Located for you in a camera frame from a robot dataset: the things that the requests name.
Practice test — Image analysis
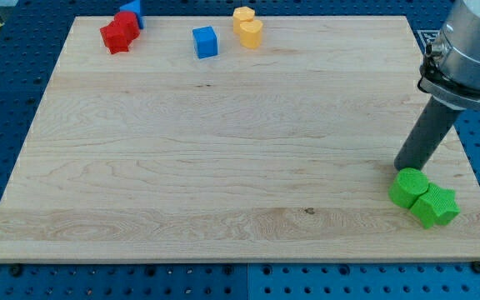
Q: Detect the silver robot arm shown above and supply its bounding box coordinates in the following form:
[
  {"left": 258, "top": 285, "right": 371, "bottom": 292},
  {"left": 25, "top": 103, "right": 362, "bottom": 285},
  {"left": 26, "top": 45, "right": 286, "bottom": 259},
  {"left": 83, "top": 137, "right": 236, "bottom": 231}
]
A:
[{"left": 418, "top": 0, "right": 480, "bottom": 112}]

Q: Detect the blue triangle block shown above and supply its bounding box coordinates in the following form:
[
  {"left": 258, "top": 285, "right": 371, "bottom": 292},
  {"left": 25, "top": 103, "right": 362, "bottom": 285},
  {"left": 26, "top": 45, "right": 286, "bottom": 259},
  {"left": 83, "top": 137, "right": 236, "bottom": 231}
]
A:
[{"left": 119, "top": 0, "right": 144, "bottom": 29}]

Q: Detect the wooden board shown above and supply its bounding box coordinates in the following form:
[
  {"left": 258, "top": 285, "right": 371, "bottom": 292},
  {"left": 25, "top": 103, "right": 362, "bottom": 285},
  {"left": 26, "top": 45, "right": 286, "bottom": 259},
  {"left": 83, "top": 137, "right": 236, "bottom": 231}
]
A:
[{"left": 0, "top": 16, "right": 480, "bottom": 263}]

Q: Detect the blue cube block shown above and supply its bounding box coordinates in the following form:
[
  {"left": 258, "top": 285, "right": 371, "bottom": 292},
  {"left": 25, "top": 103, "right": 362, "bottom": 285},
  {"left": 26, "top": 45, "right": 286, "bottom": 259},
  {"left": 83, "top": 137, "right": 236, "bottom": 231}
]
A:
[{"left": 192, "top": 26, "right": 218, "bottom": 59}]

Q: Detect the yellow heart block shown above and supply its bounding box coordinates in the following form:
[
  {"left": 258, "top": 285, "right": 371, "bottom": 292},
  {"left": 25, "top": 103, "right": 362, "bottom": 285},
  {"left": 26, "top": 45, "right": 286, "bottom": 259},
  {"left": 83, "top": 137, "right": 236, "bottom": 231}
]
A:
[{"left": 239, "top": 19, "right": 263, "bottom": 49}]

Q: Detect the yellow hexagon block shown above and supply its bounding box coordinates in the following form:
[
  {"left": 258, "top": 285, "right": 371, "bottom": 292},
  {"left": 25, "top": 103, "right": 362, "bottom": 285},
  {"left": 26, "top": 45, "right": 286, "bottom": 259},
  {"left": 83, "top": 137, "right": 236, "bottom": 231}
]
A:
[{"left": 232, "top": 6, "right": 255, "bottom": 34}]

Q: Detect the red star block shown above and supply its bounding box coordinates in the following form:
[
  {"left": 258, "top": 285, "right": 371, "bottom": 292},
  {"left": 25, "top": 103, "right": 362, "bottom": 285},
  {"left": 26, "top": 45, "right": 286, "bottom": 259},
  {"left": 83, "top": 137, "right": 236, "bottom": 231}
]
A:
[{"left": 99, "top": 21, "right": 133, "bottom": 54}]

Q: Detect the green cylinder block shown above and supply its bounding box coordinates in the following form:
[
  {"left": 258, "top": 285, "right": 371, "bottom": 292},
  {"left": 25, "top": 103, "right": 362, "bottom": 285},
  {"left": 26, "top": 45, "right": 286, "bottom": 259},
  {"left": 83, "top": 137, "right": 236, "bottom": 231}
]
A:
[{"left": 388, "top": 167, "right": 429, "bottom": 208}]

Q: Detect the red cylinder block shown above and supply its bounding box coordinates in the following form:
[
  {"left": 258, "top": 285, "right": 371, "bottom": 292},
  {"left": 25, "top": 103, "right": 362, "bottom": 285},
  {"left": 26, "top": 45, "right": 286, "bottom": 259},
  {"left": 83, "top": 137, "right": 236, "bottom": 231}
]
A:
[{"left": 113, "top": 11, "right": 140, "bottom": 42}]

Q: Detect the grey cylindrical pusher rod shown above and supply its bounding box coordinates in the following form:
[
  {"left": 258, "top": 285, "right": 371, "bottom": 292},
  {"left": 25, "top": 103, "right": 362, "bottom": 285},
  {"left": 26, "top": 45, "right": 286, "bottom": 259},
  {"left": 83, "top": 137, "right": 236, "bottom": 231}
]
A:
[{"left": 394, "top": 97, "right": 462, "bottom": 170}]

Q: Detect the green star block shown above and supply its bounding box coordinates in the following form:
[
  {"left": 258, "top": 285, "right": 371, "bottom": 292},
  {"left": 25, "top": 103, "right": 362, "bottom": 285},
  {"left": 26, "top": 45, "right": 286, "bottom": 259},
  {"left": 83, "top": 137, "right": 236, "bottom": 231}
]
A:
[{"left": 410, "top": 183, "right": 461, "bottom": 229}]

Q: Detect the fiducial marker tag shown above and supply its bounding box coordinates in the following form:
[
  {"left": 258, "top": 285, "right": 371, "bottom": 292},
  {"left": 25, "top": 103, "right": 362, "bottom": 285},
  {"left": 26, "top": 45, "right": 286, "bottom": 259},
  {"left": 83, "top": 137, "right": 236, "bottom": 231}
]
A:
[{"left": 416, "top": 29, "right": 439, "bottom": 51}]

